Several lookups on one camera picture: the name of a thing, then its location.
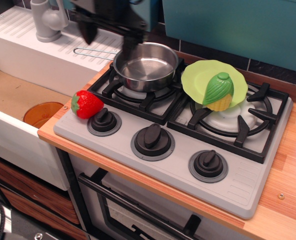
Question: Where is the middle black stove knob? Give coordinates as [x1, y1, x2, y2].
[130, 123, 175, 162]

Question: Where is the left teal cabinet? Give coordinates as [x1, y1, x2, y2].
[63, 0, 160, 32]

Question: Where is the stainless steel pot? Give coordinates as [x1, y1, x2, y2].
[73, 42, 179, 93]

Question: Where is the left black burner grate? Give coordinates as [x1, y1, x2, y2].
[86, 57, 202, 126]

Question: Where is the grey toy faucet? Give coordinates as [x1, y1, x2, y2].
[30, 0, 69, 43]

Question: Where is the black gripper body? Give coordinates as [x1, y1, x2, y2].
[71, 0, 147, 34]

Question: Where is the right black burner grate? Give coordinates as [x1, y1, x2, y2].
[167, 81, 292, 164]

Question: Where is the left black stove knob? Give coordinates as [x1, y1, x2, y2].
[87, 107, 122, 137]

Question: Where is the white toy sink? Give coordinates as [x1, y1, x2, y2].
[0, 6, 123, 191]

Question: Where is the black stove knob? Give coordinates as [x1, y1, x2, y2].
[87, 107, 122, 137]
[188, 150, 229, 184]
[130, 123, 175, 162]

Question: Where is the grey toy stove top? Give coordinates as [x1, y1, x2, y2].
[53, 62, 294, 221]

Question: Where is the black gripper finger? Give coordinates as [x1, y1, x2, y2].
[77, 18, 98, 45]
[118, 29, 146, 60]

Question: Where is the red toy strawberry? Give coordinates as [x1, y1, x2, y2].
[70, 90, 104, 119]

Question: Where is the black burner grate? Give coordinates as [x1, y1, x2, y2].
[167, 81, 292, 164]
[86, 57, 202, 126]

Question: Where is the light green plastic plate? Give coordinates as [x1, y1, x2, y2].
[181, 60, 248, 108]

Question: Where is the toy corncob with green husk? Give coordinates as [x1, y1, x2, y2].
[202, 72, 234, 112]

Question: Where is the toy oven door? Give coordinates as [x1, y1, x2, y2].
[69, 155, 246, 240]

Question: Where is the wood grain drawer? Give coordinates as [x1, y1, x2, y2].
[0, 158, 87, 240]

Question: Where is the right black stove knob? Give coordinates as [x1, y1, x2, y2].
[188, 150, 229, 184]

